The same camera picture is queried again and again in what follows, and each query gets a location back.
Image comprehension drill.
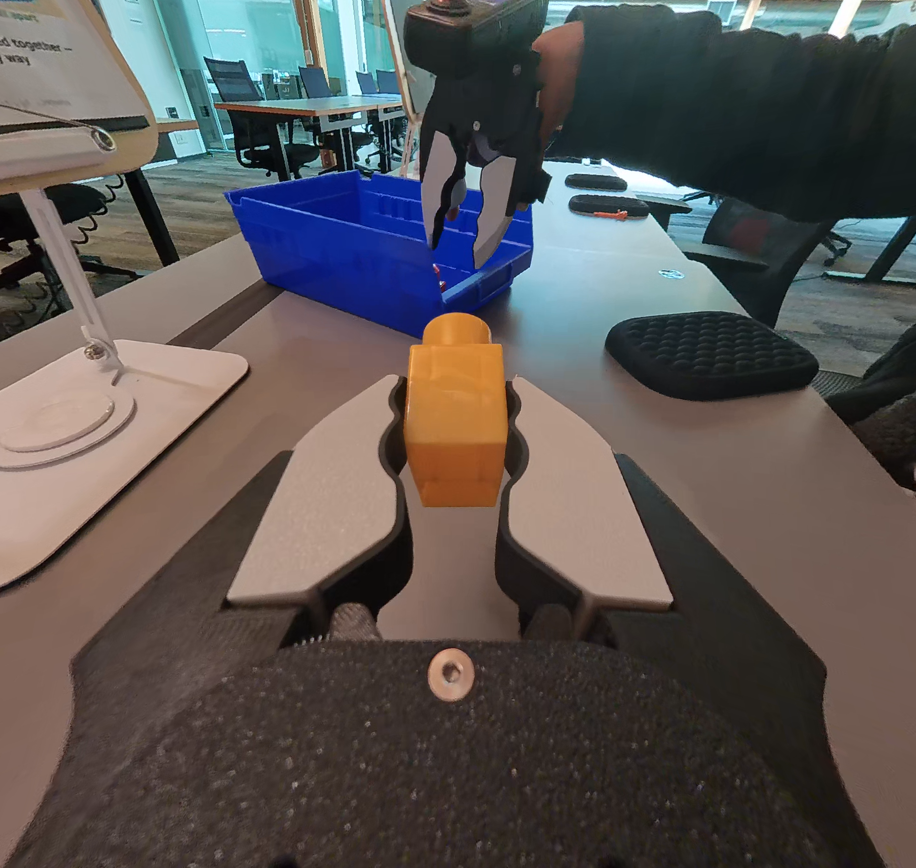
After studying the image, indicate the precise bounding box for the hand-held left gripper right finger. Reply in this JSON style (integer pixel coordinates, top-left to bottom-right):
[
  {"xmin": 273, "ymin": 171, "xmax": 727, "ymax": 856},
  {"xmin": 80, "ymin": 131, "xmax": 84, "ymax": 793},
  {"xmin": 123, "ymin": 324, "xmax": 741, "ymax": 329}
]
[{"xmin": 496, "ymin": 378, "xmax": 677, "ymax": 633}]

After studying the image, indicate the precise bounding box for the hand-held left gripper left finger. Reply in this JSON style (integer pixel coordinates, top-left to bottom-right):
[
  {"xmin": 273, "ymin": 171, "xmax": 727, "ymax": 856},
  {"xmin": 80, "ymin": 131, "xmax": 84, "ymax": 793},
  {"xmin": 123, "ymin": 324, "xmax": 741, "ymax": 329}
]
[{"xmin": 226, "ymin": 374, "xmax": 416, "ymax": 627}]

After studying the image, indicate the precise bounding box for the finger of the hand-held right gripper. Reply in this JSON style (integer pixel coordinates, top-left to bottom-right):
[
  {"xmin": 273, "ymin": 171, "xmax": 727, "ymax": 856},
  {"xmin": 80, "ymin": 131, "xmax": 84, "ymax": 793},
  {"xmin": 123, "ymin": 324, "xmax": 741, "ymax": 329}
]
[
  {"xmin": 471, "ymin": 156, "xmax": 519, "ymax": 271},
  {"xmin": 419, "ymin": 130, "xmax": 471, "ymax": 252}
]

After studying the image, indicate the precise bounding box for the blue plastic bin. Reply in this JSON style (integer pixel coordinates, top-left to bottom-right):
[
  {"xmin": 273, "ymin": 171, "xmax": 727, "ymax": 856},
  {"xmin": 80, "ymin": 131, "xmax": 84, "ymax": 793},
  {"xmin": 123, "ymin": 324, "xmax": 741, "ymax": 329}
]
[{"xmin": 224, "ymin": 169, "xmax": 534, "ymax": 340}]

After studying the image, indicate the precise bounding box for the yellow mega block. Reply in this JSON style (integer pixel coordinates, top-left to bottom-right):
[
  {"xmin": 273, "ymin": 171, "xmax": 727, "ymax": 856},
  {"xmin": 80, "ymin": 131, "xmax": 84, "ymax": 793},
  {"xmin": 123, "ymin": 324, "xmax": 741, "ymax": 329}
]
[{"xmin": 404, "ymin": 313, "xmax": 510, "ymax": 509}]

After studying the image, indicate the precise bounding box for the person's right forearm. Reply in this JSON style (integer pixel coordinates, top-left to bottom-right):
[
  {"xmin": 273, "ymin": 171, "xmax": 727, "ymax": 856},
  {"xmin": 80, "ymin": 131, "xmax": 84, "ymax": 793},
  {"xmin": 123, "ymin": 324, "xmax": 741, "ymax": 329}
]
[{"xmin": 551, "ymin": 2, "xmax": 916, "ymax": 224}]

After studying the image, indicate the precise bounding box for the brown wooden desk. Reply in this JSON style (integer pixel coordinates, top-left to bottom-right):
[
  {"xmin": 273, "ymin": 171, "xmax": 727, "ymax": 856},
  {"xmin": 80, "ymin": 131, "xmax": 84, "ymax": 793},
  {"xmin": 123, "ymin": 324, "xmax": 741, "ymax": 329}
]
[
  {"xmin": 215, "ymin": 94, "xmax": 409, "ymax": 184},
  {"xmin": 122, "ymin": 118, "xmax": 201, "ymax": 268}
]

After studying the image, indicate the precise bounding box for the black mesh office chair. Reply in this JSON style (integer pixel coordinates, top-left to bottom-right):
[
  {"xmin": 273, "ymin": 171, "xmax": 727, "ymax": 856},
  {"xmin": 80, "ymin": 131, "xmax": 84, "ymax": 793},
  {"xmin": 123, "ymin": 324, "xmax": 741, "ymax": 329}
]
[{"xmin": 637, "ymin": 192, "xmax": 845, "ymax": 329}]

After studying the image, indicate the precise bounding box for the dark fleece garment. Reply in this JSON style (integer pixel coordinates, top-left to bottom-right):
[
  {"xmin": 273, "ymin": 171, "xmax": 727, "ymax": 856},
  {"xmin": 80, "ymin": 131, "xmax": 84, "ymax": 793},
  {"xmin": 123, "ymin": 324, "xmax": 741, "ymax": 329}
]
[{"xmin": 823, "ymin": 342, "xmax": 916, "ymax": 490}]

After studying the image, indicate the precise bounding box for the printed instruction sheet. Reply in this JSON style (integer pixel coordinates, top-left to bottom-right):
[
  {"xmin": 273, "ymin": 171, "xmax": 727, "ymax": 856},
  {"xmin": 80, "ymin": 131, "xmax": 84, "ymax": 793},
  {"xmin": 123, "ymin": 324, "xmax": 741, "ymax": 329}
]
[{"xmin": 0, "ymin": 0, "xmax": 147, "ymax": 132}]

